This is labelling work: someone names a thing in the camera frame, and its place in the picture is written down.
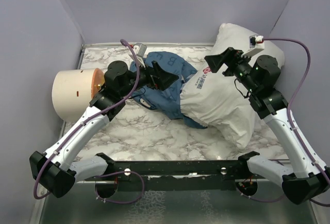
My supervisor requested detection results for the cream cylinder with orange lid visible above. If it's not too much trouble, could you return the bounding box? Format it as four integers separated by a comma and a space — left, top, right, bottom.
52, 68, 105, 123

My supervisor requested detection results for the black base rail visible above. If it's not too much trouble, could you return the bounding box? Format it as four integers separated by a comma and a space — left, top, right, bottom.
95, 153, 253, 192

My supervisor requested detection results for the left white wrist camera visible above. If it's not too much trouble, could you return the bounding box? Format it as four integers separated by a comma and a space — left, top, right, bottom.
133, 43, 147, 67

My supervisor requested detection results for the blue lettered pillowcase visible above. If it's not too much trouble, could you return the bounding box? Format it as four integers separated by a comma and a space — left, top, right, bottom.
132, 51, 206, 129

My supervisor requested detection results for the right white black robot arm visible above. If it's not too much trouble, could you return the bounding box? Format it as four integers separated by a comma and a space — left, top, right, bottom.
205, 47, 329, 204

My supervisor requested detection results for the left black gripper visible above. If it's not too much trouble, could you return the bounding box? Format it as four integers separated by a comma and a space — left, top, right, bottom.
120, 57, 179, 98

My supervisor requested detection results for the white pillow with red logo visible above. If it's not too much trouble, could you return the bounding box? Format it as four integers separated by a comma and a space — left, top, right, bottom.
180, 23, 285, 149

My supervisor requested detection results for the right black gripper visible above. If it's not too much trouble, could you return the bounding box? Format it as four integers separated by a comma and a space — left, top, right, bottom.
205, 46, 258, 94

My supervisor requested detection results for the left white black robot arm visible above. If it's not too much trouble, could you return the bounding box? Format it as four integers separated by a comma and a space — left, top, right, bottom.
29, 61, 179, 198

